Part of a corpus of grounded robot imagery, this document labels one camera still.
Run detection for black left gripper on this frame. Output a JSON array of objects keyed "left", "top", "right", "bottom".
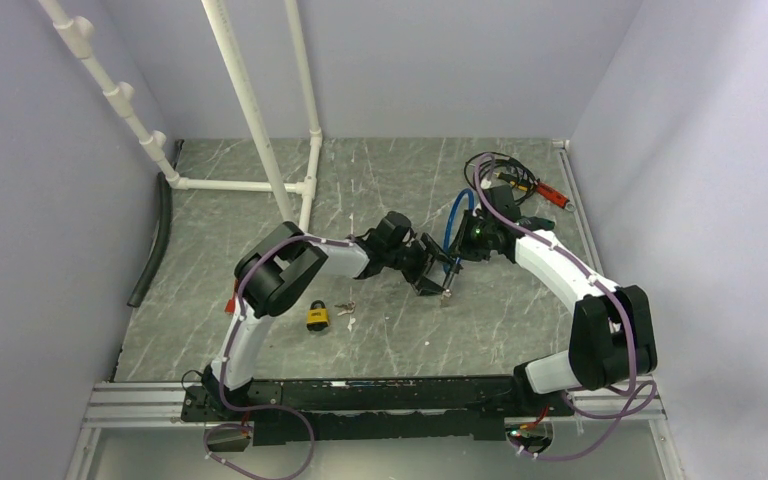
[{"left": 385, "top": 234, "right": 462, "bottom": 297}]

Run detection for blue cable lock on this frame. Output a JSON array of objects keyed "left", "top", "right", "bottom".
[{"left": 440, "top": 188, "right": 475, "bottom": 307}]

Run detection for keys of yellow padlock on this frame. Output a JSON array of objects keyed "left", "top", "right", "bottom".
[{"left": 335, "top": 301, "right": 356, "bottom": 316}]

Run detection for yellow padlock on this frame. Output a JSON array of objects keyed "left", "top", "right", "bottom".
[{"left": 306, "top": 300, "right": 330, "bottom": 332}]

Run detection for red cable padlock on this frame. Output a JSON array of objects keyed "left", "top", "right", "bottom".
[{"left": 224, "top": 297, "right": 236, "bottom": 315}]

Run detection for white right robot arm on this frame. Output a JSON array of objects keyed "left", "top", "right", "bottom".
[{"left": 450, "top": 186, "right": 658, "bottom": 415}]

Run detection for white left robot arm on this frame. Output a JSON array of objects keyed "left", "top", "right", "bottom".
[{"left": 202, "top": 211, "right": 461, "bottom": 420}]

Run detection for yellow black screwdriver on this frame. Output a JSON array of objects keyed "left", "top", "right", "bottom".
[{"left": 496, "top": 173, "right": 538, "bottom": 195}]

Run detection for green handled screwdriver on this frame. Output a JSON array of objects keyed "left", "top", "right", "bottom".
[{"left": 523, "top": 216, "right": 556, "bottom": 231}]

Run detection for red handled wrench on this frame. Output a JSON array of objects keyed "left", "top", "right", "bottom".
[{"left": 536, "top": 182, "right": 576, "bottom": 212}]

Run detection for black coiled cable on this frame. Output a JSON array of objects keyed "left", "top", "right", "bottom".
[{"left": 463, "top": 151, "right": 539, "bottom": 197}]

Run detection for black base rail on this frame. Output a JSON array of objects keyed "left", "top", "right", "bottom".
[{"left": 181, "top": 374, "right": 573, "bottom": 446}]

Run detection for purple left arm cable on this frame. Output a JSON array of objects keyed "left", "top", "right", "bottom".
[{"left": 202, "top": 233, "right": 359, "bottom": 480}]

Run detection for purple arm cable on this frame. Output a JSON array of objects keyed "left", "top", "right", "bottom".
[
  {"left": 202, "top": 233, "right": 359, "bottom": 480},
  {"left": 472, "top": 153, "right": 658, "bottom": 464}
]

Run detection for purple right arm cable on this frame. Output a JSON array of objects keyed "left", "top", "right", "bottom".
[{"left": 472, "top": 153, "right": 658, "bottom": 464}]

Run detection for black corrugated hose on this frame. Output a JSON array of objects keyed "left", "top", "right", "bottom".
[{"left": 126, "top": 172, "right": 175, "bottom": 309}]

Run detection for aluminium extrusion frame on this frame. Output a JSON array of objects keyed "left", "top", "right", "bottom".
[{"left": 67, "top": 382, "right": 686, "bottom": 479}]

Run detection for white PVC pipe frame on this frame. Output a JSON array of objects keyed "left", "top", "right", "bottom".
[{"left": 39, "top": 1, "right": 324, "bottom": 232}]

